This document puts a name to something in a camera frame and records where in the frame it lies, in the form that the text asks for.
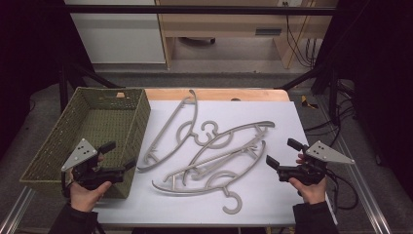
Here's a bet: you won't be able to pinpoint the yellow and black floor object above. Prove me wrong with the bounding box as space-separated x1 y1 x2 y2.
300 95 319 110

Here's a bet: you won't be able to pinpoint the black horizontal frame bar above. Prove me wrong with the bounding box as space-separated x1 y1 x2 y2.
62 4 337 16

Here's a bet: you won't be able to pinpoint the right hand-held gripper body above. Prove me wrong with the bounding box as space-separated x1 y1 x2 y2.
277 140 356 186

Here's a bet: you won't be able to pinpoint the hanging black cables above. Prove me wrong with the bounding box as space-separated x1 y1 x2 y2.
282 1 319 69

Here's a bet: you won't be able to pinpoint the person's left hand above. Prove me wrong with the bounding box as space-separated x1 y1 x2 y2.
66 153 113 214

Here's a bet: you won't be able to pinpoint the white cabinet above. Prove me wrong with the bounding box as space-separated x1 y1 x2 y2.
63 0 167 64

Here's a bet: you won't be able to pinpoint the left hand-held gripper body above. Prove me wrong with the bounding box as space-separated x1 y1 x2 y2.
60 138 127 191

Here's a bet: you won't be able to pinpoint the black frame post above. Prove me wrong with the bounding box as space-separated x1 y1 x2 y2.
279 62 340 117
58 61 126 113

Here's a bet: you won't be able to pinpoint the aluminium rail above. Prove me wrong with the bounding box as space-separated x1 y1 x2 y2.
316 97 393 234
0 186 36 234

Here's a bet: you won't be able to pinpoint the green woven basket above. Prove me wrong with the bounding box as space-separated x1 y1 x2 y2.
19 86 152 200

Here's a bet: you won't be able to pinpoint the black floor cables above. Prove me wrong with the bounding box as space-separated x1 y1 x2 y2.
304 79 357 148

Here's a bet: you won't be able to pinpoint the dark chair base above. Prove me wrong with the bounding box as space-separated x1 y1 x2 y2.
177 36 216 46

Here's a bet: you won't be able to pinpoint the light wooden desk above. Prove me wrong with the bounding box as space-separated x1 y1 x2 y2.
155 0 339 70

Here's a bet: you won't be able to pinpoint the person's right hand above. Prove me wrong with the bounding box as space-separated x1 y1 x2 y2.
287 153 329 206

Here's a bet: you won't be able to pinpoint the pile of grey hangers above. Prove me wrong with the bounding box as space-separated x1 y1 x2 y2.
92 99 339 227

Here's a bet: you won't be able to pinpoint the grey plastic clothes hanger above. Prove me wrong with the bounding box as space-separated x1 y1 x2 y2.
137 89 216 174
151 139 267 215
182 120 277 187

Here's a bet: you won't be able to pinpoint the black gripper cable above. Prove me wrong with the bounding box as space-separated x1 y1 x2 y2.
59 171 73 199
324 169 359 212

